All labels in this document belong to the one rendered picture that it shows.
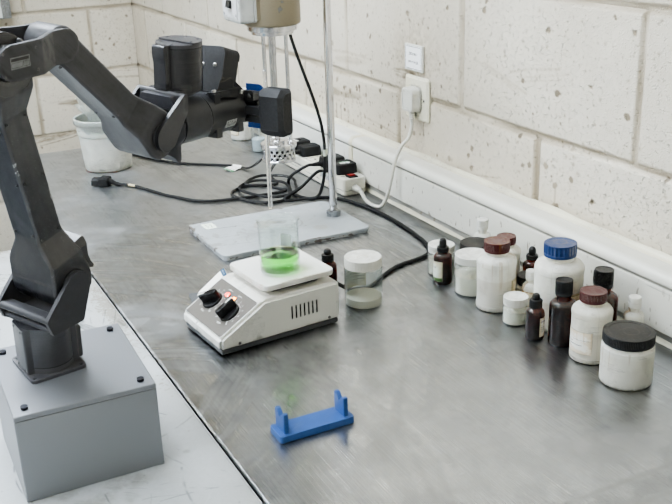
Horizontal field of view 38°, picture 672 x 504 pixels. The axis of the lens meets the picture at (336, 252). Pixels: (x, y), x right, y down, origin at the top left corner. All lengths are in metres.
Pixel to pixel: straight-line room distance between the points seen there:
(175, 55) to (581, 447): 0.67
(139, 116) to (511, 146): 0.77
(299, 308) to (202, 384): 0.20
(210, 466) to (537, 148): 0.81
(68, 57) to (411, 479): 0.59
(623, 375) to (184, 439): 0.56
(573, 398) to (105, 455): 0.58
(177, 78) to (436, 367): 0.52
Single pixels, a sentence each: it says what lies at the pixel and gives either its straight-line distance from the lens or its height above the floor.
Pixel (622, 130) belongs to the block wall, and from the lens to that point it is 1.49.
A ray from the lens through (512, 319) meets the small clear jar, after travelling 1.46.
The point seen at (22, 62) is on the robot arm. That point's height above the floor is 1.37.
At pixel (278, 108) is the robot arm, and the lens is 1.25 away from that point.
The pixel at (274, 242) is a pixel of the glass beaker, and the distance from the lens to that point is 1.40.
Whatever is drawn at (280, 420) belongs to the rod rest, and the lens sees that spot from 1.18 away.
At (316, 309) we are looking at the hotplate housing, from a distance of 1.44.
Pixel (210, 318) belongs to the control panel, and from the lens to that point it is 1.43.
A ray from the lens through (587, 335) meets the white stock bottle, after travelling 1.35.
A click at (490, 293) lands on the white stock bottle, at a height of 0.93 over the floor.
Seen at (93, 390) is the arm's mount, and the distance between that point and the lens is 1.12.
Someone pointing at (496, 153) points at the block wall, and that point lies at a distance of 1.75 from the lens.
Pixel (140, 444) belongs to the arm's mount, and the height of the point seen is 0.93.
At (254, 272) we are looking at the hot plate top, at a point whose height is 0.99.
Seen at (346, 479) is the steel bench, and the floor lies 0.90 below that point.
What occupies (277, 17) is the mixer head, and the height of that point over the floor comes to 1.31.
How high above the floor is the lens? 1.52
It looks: 21 degrees down
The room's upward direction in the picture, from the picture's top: 2 degrees counter-clockwise
